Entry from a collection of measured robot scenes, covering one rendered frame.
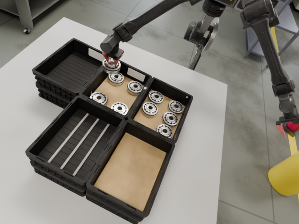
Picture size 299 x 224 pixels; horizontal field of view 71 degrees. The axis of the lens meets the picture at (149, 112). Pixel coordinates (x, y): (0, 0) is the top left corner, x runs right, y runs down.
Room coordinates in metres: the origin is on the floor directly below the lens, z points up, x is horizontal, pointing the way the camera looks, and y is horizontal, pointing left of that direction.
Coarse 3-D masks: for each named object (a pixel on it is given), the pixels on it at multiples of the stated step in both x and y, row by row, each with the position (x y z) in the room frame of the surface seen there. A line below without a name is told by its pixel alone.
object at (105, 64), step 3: (105, 60) 0.89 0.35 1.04; (105, 63) 0.87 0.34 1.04; (117, 63) 0.91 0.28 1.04; (105, 66) 0.85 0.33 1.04; (108, 66) 0.86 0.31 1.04; (114, 66) 0.87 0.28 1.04; (117, 66) 0.89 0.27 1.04; (108, 69) 0.84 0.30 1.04; (111, 69) 0.84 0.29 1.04; (114, 69) 0.85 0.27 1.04; (117, 69) 0.87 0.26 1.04
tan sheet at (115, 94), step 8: (104, 80) 0.93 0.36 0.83; (128, 80) 1.02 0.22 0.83; (104, 88) 0.87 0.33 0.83; (112, 88) 0.90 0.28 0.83; (120, 88) 0.93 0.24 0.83; (112, 96) 0.84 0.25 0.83; (120, 96) 0.86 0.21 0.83; (128, 96) 0.89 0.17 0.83; (136, 96) 0.92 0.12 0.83; (112, 104) 0.78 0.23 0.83; (128, 104) 0.83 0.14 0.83
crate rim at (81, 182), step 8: (80, 96) 0.67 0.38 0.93; (96, 104) 0.66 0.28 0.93; (64, 112) 0.54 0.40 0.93; (112, 112) 0.65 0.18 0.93; (56, 120) 0.48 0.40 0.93; (48, 128) 0.42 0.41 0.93; (40, 136) 0.38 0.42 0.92; (112, 136) 0.52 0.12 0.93; (32, 144) 0.33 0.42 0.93; (104, 152) 0.42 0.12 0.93; (40, 160) 0.28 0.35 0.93; (96, 160) 0.37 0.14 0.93; (56, 168) 0.27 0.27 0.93; (72, 176) 0.27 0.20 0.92; (88, 176) 0.29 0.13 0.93; (80, 184) 0.26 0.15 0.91
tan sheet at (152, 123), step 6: (144, 102) 0.90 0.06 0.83; (162, 102) 0.96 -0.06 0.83; (168, 102) 0.98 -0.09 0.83; (162, 108) 0.91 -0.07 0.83; (138, 114) 0.79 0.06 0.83; (162, 114) 0.87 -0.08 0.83; (138, 120) 0.75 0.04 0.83; (144, 120) 0.76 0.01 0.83; (150, 120) 0.78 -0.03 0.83; (156, 120) 0.80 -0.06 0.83; (150, 126) 0.74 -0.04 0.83; (156, 126) 0.76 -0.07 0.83
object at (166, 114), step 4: (168, 112) 0.87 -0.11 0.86; (172, 112) 0.89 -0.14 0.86; (164, 116) 0.83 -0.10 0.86; (176, 116) 0.87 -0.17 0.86; (164, 120) 0.80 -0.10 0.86; (168, 120) 0.81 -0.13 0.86; (176, 120) 0.84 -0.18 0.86; (168, 124) 0.79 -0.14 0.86; (172, 124) 0.80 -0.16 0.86; (176, 124) 0.81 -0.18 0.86
